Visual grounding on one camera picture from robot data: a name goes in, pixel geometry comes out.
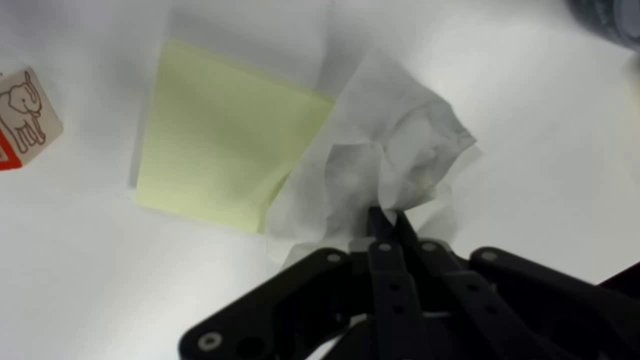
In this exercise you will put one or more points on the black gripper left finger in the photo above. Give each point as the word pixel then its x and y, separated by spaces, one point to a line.
pixel 289 314

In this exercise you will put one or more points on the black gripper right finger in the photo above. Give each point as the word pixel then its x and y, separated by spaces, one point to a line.
pixel 523 309

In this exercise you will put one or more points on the white paper serviette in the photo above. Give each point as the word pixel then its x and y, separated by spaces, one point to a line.
pixel 388 143

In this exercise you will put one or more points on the yellow sticky note pad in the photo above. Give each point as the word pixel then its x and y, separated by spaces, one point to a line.
pixel 221 139

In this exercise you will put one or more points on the dark blue mug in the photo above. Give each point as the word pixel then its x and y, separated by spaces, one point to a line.
pixel 617 20

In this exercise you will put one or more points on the red letter E cube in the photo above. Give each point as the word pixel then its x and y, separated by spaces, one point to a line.
pixel 29 123

